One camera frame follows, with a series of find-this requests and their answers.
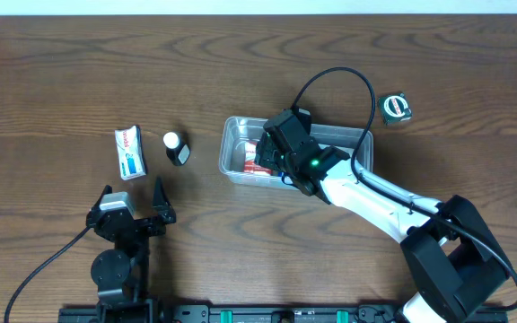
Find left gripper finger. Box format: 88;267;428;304
91;184;113;213
152;177;171;212

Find black bottle white cap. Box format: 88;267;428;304
163;132;190;166

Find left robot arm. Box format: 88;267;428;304
86;178;177;322

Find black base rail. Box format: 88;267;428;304
57;299;510;323

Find clear plastic container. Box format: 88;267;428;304
218;116;363;190

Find white medicine box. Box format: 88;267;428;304
115;126;147;180

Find black cable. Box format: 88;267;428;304
290;66;517;313
3;225;92;323

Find red medicine sachet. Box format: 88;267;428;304
243;141;273;176

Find left black cable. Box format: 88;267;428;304
3;225;92;323

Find green square ointment box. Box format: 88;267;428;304
378;92;413;126

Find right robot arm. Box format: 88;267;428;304
255;109;513;322

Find right black cable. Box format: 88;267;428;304
290;66;517;313

